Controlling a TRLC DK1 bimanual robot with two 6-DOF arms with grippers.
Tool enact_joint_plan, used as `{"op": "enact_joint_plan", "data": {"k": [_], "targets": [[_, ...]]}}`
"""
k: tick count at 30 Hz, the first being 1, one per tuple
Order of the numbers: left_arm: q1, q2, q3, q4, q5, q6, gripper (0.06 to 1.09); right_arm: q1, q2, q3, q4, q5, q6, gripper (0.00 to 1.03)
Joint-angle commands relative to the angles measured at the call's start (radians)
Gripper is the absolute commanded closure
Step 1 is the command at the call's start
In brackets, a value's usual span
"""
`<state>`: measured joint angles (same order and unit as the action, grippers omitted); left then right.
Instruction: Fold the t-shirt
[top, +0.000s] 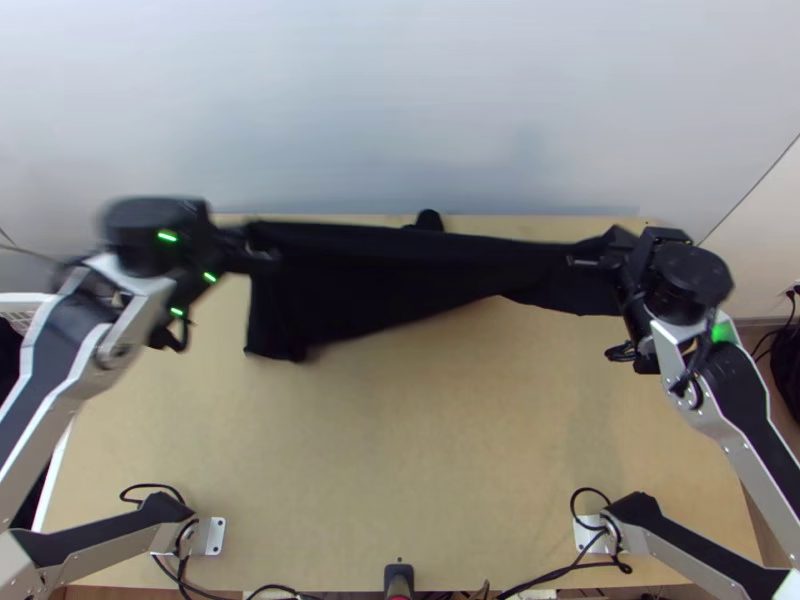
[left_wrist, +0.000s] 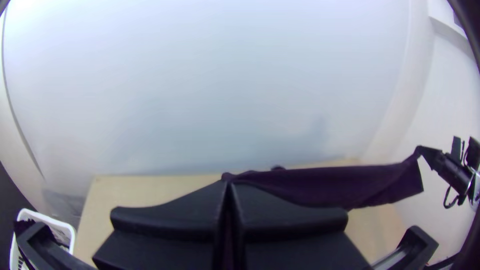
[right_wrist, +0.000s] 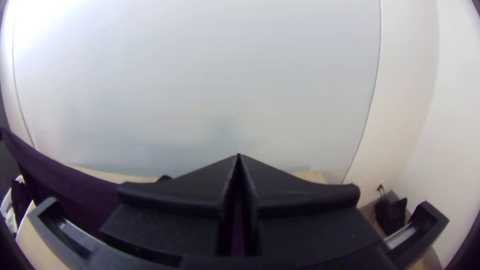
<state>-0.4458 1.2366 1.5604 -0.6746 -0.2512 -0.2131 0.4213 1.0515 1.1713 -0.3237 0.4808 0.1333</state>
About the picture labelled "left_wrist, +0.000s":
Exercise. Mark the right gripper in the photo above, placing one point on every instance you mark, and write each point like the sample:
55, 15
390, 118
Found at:
444, 168

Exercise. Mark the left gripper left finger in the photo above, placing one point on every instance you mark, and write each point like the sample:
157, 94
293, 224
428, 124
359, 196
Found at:
165, 236

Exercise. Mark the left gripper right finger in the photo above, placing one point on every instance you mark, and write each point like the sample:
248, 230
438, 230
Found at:
296, 240

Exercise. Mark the black t-shirt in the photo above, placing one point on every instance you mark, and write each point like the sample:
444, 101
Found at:
337, 185

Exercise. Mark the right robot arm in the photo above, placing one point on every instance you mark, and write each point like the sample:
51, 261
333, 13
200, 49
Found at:
474, 183

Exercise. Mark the white laundry basket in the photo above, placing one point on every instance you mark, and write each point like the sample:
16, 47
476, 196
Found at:
62, 230

